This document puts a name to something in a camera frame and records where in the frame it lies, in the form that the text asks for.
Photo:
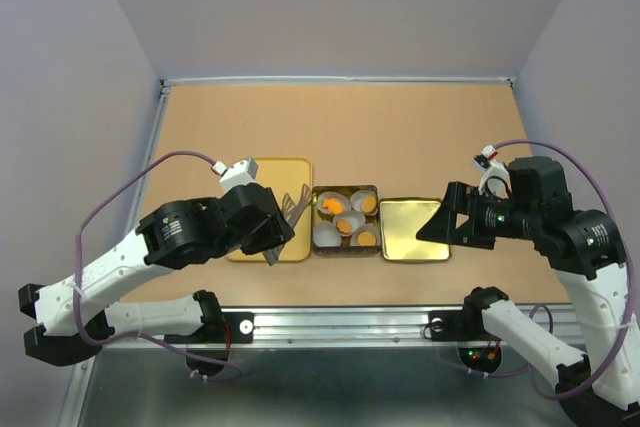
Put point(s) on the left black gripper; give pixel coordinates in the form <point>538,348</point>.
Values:
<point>278,235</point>

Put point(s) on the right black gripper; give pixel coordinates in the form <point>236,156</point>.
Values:
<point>459,197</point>

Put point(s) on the metal tongs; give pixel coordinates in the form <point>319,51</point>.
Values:
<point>292,211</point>

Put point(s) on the orange fish cookie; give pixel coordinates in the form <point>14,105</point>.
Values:
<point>332,206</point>

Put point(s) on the round tan cookie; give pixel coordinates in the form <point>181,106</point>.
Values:
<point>368,205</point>
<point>366,239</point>

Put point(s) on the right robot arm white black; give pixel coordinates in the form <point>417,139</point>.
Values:
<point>528,199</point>

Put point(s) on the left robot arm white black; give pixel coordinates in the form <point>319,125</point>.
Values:
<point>76,317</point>

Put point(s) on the gold rectangular tray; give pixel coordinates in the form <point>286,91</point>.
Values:
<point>284,175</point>

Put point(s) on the gold tin lid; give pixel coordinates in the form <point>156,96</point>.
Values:
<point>400,220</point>

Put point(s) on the white paper cup bottom left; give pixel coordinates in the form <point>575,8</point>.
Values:
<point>326,235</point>

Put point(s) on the white paper cup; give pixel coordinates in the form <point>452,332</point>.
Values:
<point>357,219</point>
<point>366,227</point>
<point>331,194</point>
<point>356,197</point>
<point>326,235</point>

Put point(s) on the white paper cup top left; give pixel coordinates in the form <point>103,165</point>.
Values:
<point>331,194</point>

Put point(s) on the orange flower cookie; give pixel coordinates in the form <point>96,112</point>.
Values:
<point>344,227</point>

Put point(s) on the square cookie tin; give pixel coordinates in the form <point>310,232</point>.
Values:
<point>344,249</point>

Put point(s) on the white paper cup centre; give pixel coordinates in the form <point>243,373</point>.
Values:
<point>357,219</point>

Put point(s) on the white paper cup top right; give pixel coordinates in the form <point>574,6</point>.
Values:
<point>356,197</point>

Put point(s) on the white paper cup bottom right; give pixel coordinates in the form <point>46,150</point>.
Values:
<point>366,227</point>

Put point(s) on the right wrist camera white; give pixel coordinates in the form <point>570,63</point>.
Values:
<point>494,179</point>

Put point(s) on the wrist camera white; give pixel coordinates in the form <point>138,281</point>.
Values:
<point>494,179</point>
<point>241,173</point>

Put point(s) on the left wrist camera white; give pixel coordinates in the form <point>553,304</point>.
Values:
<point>241,173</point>

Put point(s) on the aluminium rail frame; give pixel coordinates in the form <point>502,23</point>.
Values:
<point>404,137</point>

